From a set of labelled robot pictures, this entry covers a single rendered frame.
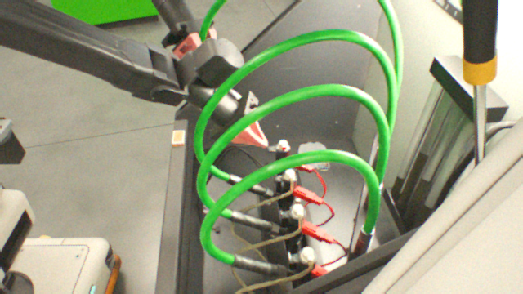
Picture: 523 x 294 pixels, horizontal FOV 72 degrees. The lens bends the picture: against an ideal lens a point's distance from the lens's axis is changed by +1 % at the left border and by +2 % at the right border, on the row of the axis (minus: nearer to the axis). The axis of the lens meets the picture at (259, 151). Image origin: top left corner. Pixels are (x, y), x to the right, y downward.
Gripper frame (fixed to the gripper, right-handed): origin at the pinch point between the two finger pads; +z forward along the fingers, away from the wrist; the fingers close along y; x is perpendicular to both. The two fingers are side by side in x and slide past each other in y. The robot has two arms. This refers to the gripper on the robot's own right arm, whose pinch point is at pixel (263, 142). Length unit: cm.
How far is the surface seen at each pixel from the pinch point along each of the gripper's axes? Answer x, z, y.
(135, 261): 25, 32, -126
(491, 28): -29, -16, 39
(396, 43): 5.4, 1.1, 28.5
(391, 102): -4.1, 3.8, 24.6
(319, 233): -17.3, 10.0, 6.2
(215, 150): -18.1, -13.8, 8.0
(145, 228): 44, 32, -128
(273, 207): -5.9, 11.2, -7.3
